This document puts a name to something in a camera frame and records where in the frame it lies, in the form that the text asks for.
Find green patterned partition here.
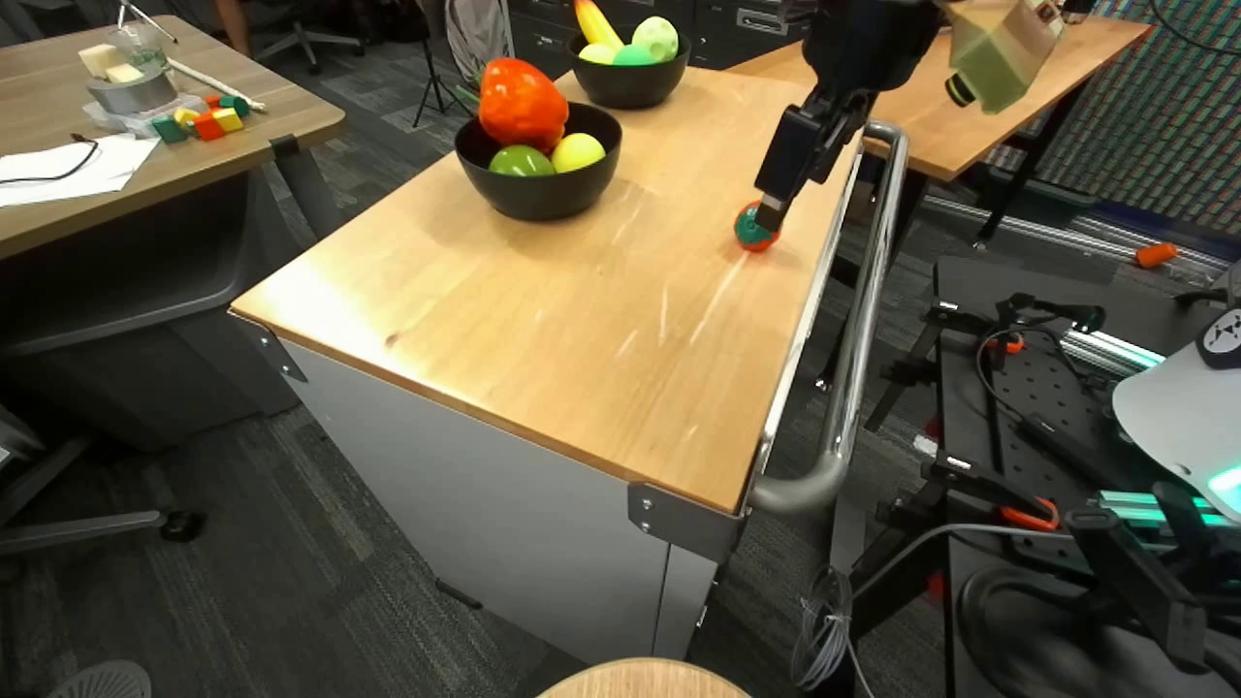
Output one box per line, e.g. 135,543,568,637
1030,0,1241,237

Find black office chair base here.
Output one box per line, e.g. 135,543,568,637
0,398,210,558

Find long wooden table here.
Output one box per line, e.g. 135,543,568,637
727,13,1157,188

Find wooden office desk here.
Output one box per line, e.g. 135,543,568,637
0,13,347,449

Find black metal robot stand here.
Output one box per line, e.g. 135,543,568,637
826,255,1241,698

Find white paper sheets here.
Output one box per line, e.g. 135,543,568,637
0,132,166,215

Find orange apple toy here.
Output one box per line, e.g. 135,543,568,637
471,56,574,153

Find wrist mounted camera box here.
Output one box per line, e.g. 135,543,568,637
941,0,1071,116

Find yellow banana toy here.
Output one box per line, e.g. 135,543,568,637
568,0,628,56

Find black bowl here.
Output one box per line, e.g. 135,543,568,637
452,100,628,225
568,35,694,116

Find black standing camera tripod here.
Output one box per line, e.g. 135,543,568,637
411,0,482,132

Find green pepper toy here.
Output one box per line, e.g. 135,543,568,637
483,145,558,184

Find white tool cart body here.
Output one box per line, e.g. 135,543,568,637
263,325,749,670

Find red tomato toy green top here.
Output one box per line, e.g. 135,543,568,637
727,203,788,255

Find round wooden stool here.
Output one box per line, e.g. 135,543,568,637
539,655,753,698

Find light green dimpled ball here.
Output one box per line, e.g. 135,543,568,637
628,14,683,70

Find white plastic rod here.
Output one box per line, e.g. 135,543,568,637
166,56,270,116

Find clear plastic container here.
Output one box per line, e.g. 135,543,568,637
78,21,182,122

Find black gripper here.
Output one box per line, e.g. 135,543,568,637
753,87,880,228

